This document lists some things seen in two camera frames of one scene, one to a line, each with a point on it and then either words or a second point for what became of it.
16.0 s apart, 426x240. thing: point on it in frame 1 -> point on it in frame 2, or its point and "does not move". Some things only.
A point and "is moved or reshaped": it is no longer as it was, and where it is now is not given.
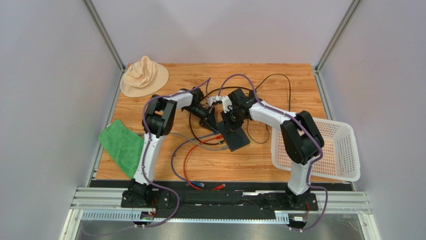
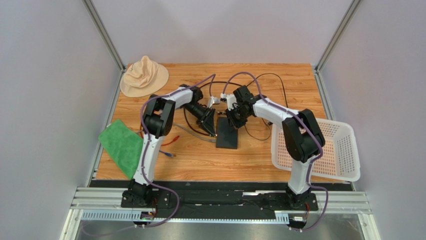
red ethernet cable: x=218 y=187 -> x=174 y=140
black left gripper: x=209 y=118 does not move
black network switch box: x=236 y=138 is moved or reshaped
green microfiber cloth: x=123 y=145 does not move
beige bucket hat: x=143 y=77 does not move
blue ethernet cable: x=192 y=182 -> x=167 y=154
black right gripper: x=230 y=123 does not move
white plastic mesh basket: x=339 y=159 does not move
